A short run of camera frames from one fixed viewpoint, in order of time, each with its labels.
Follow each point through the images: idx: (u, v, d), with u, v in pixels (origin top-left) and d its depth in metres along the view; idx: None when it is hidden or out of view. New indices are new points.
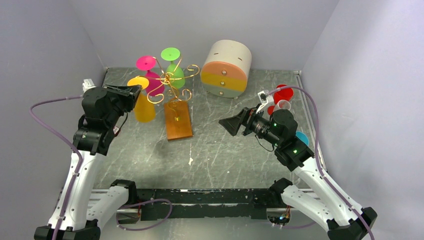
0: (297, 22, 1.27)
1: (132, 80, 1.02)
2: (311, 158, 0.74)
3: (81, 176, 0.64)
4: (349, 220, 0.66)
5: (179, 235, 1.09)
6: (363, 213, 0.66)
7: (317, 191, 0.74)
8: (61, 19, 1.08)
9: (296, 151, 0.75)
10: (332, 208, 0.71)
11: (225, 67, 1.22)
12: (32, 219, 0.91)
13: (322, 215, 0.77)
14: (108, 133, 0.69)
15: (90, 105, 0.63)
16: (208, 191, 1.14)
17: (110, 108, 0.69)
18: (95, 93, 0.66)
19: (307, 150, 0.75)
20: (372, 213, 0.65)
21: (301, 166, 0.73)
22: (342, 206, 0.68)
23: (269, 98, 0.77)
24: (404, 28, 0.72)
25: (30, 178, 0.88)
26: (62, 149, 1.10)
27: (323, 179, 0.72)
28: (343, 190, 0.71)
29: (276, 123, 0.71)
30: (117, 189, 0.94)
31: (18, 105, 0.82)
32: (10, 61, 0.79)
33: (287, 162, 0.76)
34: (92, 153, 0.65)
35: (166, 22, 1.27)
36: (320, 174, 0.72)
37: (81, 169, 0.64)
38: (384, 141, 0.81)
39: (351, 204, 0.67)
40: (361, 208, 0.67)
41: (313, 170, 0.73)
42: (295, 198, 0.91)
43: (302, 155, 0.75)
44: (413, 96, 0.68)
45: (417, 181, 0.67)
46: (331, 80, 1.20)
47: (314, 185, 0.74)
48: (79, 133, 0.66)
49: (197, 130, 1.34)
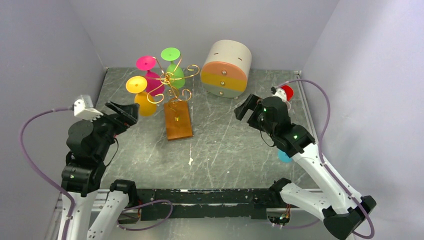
0: (297, 22, 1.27)
1: (131, 86, 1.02)
2: (311, 144, 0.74)
3: (74, 218, 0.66)
4: (348, 208, 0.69)
5: (179, 235, 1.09)
6: (363, 202, 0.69)
7: (316, 179, 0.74)
8: (61, 20, 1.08)
9: (296, 136, 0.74)
10: (331, 196, 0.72)
11: (225, 67, 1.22)
12: (33, 218, 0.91)
13: (318, 206, 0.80)
14: (98, 169, 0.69)
15: (77, 145, 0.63)
16: (208, 191, 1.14)
17: (98, 141, 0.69)
18: (80, 130, 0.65)
19: (308, 137, 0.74)
20: (371, 200, 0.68)
21: (301, 151, 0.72)
22: (341, 194, 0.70)
23: (278, 92, 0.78)
24: (404, 27, 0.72)
25: (30, 177, 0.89)
26: (62, 149, 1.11)
27: (323, 166, 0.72)
28: (343, 179, 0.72)
29: (265, 107, 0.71)
30: (116, 197, 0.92)
31: (18, 104, 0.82)
32: (10, 61, 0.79)
33: (286, 147, 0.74)
34: (84, 195, 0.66)
35: (166, 22, 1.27)
36: (320, 161, 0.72)
37: (74, 212, 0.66)
38: (383, 140, 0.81)
39: (351, 193, 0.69)
40: (361, 197, 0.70)
41: (313, 156, 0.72)
42: (293, 194, 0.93)
43: (302, 141, 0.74)
44: (412, 95, 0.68)
45: (417, 181, 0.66)
46: (331, 79, 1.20)
47: (314, 173, 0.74)
48: (67, 171, 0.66)
49: (197, 130, 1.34)
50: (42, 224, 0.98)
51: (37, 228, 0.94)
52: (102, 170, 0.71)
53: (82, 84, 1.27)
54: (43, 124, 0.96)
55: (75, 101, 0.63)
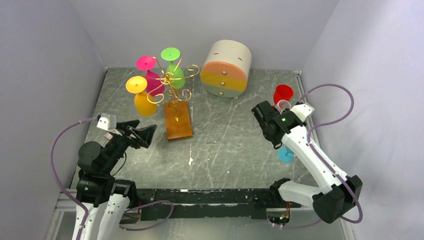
0: (297, 22, 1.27)
1: (132, 86, 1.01)
2: (299, 126, 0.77)
3: (86, 227, 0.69)
4: (332, 185, 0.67)
5: (179, 235, 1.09)
6: (348, 181, 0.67)
7: (303, 159, 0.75)
8: (60, 20, 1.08)
9: (284, 119, 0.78)
10: (317, 174, 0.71)
11: (226, 67, 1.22)
12: (33, 218, 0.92)
13: (309, 193, 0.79)
14: (109, 183, 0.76)
15: (87, 165, 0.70)
16: (208, 191, 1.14)
17: (105, 159, 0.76)
18: (89, 152, 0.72)
19: (296, 120, 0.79)
20: (357, 181, 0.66)
21: (288, 132, 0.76)
22: (326, 172, 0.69)
23: (302, 106, 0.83)
24: (404, 27, 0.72)
25: (30, 177, 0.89)
26: (63, 149, 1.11)
27: (309, 146, 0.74)
28: (328, 159, 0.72)
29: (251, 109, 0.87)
30: (116, 201, 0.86)
31: (17, 104, 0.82)
32: (10, 61, 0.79)
33: (275, 130, 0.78)
34: (96, 205, 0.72)
35: (166, 22, 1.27)
36: (306, 141, 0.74)
37: (86, 221, 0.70)
38: (383, 140, 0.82)
39: (335, 171, 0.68)
40: (346, 176, 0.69)
41: (299, 137, 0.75)
42: (290, 188, 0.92)
43: (291, 123, 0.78)
44: (413, 96, 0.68)
45: (418, 181, 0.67)
46: (331, 80, 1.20)
47: (301, 154, 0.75)
48: (82, 184, 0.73)
49: (197, 129, 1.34)
50: (42, 224, 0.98)
51: (37, 228, 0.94)
52: (112, 182, 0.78)
53: (81, 84, 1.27)
54: (43, 124, 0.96)
55: (101, 116, 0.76)
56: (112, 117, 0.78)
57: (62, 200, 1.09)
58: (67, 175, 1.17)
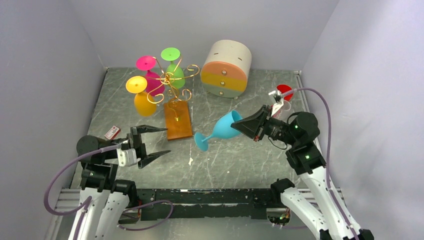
0: (297, 21, 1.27)
1: (132, 87, 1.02)
2: (321, 167, 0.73)
3: (89, 212, 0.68)
4: (344, 237, 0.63)
5: (179, 234, 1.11)
6: (360, 234, 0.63)
7: (320, 202, 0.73)
8: (60, 20, 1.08)
9: (308, 156, 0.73)
10: (331, 221, 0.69)
11: (225, 67, 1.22)
12: (33, 218, 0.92)
13: (316, 224, 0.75)
14: (112, 170, 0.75)
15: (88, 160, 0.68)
16: (208, 191, 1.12)
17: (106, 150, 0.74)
18: (87, 146, 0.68)
19: (320, 159, 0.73)
20: (370, 236, 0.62)
21: (310, 173, 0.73)
22: (340, 222, 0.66)
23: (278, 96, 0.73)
24: (404, 28, 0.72)
25: (31, 177, 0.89)
26: (63, 149, 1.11)
27: (328, 191, 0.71)
28: (346, 208, 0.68)
29: (298, 126, 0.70)
30: (116, 198, 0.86)
31: (18, 104, 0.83)
32: (10, 61, 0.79)
33: (296, 164, 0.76)
34: (100, 190, 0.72)
35: (166, 22, 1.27)
36: (327, 185, 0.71)
37: (89, 207, 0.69)
38: (380, 140, 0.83)
39: (350, 223, 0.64)
40: (360, 228, 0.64)
41: (320, 179, 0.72)
42: (294, 202, 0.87)
43: (314, 162, 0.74)
44: (412, 96, 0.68)
45: (417, 182, 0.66)
46: (331, 80, 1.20)
47: (318, 195, 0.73)
48: (86, 171, 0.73)
49: (197, 129, 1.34)
50: (42, 225, 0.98)
51: (37, 228, 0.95)
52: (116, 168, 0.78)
53: (81, 84, 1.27)
54: (43, 124, 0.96)
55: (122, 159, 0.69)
56: (134, 164, 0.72)
57: (62, 200, 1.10)
58: (68, 175, 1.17)
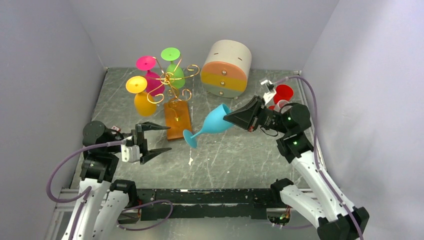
0: (297, 21, 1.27)
1: (132, 87, 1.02)
2: (308, 151, 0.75)
3: (88, 202, 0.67)
4: (338, 214, 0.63)
5: (179, 234, 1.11)
6: (354, 211, 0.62)
7: (312, 185, 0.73)
8: (60, 20, 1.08)
9: (296, 142, 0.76)
10: (323, 201, 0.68)
11: (225, 67, 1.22)
12: (33, 217, 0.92)
13: (315, 214, 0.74)
14: (113, 162, 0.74)
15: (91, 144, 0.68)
16: (208, 191, 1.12)
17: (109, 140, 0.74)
18: (93, 130, 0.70)
19: (308, 144, 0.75)
20: (364, 212, 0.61)
21: (298, 157, 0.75)
22: (333, 201, 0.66)
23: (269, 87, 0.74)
24: (404, 28, 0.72)
25: (31, 176, 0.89)
26: (62, 149, 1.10)
27: (318, 173, 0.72)
28: (337, 187, 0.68)
29: (291, 118, 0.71)
30: (116, 196, 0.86)
31: (18, 104, 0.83)
32: (10, 62, 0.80)
33: (286, 152, 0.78)
34: (99, 181, 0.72)
35: (166, 22, 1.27)
36: (316, 167, 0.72)
37: (89, 197, 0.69)
38: (380, 140, 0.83)
39: (342, 200, 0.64)
40: (352, 205, 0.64)
41: (309, 162, 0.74)
42: (293, 196, 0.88)
43: (302, 148, 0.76)
44: (412, 96, 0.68)
45: (417, 182, 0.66)
46: (331, 80, 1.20)
47: (309, 178, 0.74)
48: (87, 162, 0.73)
49: (197, 129, 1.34)
50: (42, 225, 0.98)
51: (37, 228, 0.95)
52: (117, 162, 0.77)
53: (81, 84, 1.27)
54: (42, 124, 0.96)
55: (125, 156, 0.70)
56: (136, 160, 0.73)
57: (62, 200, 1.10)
58: (67, 175, 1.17)
